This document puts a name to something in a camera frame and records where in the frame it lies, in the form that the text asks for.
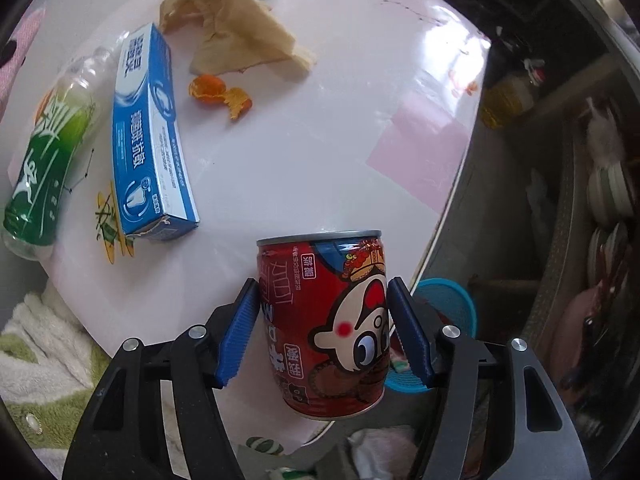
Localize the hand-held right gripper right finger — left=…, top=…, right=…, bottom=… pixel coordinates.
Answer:
left=386, top=276, right=591, bottom=480

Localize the crumpled white tissue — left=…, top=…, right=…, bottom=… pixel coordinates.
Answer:
left=347, top=426, right=418, bottom=480

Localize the pink cloth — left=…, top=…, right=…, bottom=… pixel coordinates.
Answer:
left=0, top=7, right=47, bottom=106

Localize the brown paper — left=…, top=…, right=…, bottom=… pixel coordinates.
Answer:
left=159, top=0, right=317, bottom=81

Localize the yellow oil bottle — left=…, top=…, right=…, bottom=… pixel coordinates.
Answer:
left=482, top=72, right=536, bottom=128

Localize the pink basin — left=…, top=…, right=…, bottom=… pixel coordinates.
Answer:
left=547, top=285, right=601, bottom=406

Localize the red cartoon drink can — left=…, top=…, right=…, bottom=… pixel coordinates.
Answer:
left=256, top=230, right=392, bottom=421

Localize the stack of white bowls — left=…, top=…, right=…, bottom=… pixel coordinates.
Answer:
left=585, top=157, right=638, bottom=228

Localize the green plastic bottle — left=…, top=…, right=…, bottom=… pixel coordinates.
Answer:
left=0, top=46, right=118, bottom=261

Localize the grey concrete counter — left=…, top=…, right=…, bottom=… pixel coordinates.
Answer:
left=530, top=0, right=640, bottom=66

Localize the red-capped bottle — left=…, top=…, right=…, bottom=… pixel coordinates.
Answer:
left=522, top=57, right=548, bottom=86

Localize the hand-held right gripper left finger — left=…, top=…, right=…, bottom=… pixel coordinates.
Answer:
left=61, top=276, right=261, bottom=480

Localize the blue plastic basket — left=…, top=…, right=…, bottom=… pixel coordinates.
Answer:
left=385, top=277, right=477, bottom=395

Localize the white plastic bag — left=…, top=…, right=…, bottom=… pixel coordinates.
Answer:
left=582, top=100, right=626, bottom=161

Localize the blue toothpaste box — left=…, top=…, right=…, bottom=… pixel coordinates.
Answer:
left=111, top=22, right=201, bottom=242

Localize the orange peel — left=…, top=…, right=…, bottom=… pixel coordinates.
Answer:
left=223, top=87, right=253, bottom=122
left=188, top=74, right=227, bottom=106

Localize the stack of plates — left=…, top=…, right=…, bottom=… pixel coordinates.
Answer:
left=585, top=225, right=631, bottom=286

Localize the white fluffy blanket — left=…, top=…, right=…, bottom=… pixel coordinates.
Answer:
left=0, top=290, right=116, bottom=461

